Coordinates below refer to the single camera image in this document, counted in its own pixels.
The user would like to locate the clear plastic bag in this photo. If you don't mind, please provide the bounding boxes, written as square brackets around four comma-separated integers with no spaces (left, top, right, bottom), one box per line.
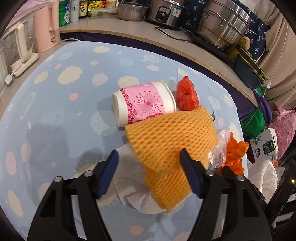
[208,128,231,169]

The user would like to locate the orange plastic bag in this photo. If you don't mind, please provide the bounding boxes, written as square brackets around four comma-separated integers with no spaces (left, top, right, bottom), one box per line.
[217,132,249,176]

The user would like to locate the white paper towel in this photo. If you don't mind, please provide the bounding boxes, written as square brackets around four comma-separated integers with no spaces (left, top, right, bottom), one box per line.
[112,141,167,214]

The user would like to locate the orange foam fruit net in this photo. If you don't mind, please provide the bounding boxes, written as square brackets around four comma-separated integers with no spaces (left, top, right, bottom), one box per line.
[125,105,218,175]

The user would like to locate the trash bin white liner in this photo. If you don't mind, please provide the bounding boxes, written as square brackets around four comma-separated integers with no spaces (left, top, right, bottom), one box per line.
[247,160,278,203]

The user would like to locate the white green cardboard box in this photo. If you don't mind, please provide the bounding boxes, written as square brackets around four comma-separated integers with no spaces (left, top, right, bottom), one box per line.
[250,128,278,164]

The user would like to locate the green plastic bag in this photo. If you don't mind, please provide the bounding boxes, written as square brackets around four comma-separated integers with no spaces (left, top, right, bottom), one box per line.
[240,87,265,138]

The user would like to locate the blue patterned tablecloth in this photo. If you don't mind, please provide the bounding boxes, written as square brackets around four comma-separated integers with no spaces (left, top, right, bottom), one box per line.
[1,42,243,238]

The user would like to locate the pink floral cloth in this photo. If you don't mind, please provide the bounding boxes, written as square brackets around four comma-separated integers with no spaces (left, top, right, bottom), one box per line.
[269,103,295,159]

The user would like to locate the purple cloth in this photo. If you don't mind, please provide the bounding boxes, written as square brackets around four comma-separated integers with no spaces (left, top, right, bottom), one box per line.
[253,90,272,125]

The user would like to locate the red plastic bag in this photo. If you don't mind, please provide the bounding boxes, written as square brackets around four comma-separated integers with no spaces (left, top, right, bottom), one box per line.
[176,76,199,111]

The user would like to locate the pink white paper cup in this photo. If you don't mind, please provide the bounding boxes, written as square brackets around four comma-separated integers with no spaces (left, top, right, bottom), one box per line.
[111,80,177,128]

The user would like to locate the stacked teal yellow basins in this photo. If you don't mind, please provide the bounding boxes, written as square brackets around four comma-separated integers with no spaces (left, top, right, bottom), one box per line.
[233,48,268,90]

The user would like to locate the beige curtain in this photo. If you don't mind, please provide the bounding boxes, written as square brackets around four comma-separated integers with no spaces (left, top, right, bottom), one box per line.
[255,1,295,109]

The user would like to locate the black induction cooker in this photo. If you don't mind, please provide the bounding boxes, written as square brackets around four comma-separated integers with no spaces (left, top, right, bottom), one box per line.
[191,33,234,65]

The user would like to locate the brown loofah sponge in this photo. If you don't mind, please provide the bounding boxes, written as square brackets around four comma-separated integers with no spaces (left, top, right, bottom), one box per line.
[238,36,251,51]

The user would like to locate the white small appliance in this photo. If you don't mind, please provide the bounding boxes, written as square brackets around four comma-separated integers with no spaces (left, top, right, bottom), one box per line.
[1,21,39,77]

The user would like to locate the pink electric kettle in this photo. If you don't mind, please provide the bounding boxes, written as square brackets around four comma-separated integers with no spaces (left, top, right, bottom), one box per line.
[33,1,61,53]

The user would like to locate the large steel steamer pot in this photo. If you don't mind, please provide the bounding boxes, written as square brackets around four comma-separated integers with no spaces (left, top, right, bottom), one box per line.
[195,1,251,51]

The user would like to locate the white label bottle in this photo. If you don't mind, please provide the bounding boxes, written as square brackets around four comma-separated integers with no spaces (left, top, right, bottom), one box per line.
[70,0,80,23]

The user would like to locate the clear food container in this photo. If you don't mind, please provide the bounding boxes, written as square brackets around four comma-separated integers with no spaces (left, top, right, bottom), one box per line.
[90,8,117,19]

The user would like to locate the green white package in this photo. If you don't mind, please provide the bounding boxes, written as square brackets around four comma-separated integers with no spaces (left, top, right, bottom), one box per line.
[59,0,70,27]

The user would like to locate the silver rice cooker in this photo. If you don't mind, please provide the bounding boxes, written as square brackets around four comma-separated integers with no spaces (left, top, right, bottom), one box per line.
[145,0,189,29]

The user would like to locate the dark soy sauce bottle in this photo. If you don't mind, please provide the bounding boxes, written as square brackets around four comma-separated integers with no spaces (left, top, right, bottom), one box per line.
[79,0,88,20]

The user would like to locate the steel mixing bowl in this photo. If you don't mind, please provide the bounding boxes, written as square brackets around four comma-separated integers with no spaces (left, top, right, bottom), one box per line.
[117,2,148,22]

